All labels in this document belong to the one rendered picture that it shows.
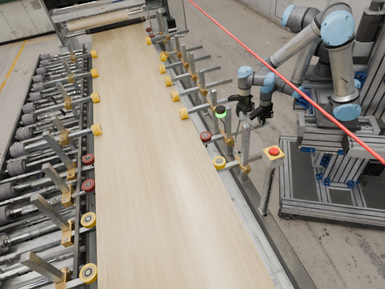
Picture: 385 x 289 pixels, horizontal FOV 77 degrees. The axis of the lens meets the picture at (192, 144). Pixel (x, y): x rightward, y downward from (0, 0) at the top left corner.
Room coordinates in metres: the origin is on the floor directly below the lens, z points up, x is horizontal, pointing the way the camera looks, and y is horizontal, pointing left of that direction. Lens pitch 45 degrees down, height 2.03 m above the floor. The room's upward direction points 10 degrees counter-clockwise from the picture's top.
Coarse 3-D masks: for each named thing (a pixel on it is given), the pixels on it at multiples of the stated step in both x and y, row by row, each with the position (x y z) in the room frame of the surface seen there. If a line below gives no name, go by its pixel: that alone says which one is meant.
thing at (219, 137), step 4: (252, 124) 1.27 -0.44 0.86; (256, 124) 1.26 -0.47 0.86; (260, 124) 1.26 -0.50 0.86; (240, 128) 1.25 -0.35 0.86; (256, 128) 1.25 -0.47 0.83; (232, 132) 1.22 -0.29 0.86; (240, 132) 1.23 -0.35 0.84; (212, 136) 1.21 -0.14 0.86; (216, 136) 1.21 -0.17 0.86; (220, 136) 1.20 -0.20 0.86; (212, 140) 1.19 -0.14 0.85; (216, 140) 1.19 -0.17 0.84; (204, 144) 1.17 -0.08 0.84
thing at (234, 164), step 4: (252, 156) 1.00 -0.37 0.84; (256, 156) 0.99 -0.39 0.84; (260, 156) 0.99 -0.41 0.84; (236, 160) 0.99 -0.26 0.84; (252, 160) 0.98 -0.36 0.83; (256, 160) 0.98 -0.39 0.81; (228, 164) 0.96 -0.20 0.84; (232, 164) 0.96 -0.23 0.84; (236, 164) 0.95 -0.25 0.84; (224, 168) 0.94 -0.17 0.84; (228, 168) 0.94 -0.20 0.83; (232, 168) 0.95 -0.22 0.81; (220, 172) 0.93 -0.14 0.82
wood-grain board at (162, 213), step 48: (96, 48) 3.04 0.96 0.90; (144, 48) 2.80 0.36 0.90; (144, 96) 1.80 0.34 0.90; (96, 144) 1.29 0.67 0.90; (144, 144) 1.21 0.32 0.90; (192, 144) 1.13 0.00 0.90; (96, 192) 0.87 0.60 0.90; (144, 192) 0.82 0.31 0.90; (192, 192) 0.76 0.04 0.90; (144, 240) 0.53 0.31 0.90; (192, 240) 0.49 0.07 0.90; (240, 240) 0.46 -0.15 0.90; (144, 288) 0.32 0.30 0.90; (192, 288) 0.29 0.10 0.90; (240, 288) 0.27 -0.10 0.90
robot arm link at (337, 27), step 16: (336, 16) 0.95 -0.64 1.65; (352, 16) 0.94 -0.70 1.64; (320, 32) 0.98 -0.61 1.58; (336, 32) 0.93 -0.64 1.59; (352, 32) 0.90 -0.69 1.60; (336, 48) 0.93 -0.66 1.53; (336, 64) 0.93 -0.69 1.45; (352, 64) 0.93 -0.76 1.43; (336, 80) 0.93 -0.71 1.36; (352, 80) 0.91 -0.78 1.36; (336, 96) 0.92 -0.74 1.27; (352, 96) 0.88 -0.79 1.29; (336, 112) 0.88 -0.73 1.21; (352, 112) 0.85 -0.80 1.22
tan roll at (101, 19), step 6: (114, 12) 3.63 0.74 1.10; (120, 12) 3.62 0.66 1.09; (126, 12) 3.63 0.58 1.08; (132, 12) 3.68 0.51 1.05; (138, 12) 3.69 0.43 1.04; (84, 18) 3.56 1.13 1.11; (90, 18) 3.55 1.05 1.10; (96, 18) 3.55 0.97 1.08; (102, 18) 3.56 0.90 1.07; (108, 18) 3.57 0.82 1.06; (114, 18) 3.58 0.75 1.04; (120, 18) 3.60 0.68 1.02; (126, 18) 3.63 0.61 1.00; (66, 24) 3.49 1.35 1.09; (72, 24) 3.49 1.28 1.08; (78, 24) 3.50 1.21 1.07; (84, 24) 3.51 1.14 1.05; (90, 24) 3.52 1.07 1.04; (96, 24) 3.54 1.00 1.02; (102, 24) 3.57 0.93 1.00; (72, 30) 3.49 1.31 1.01
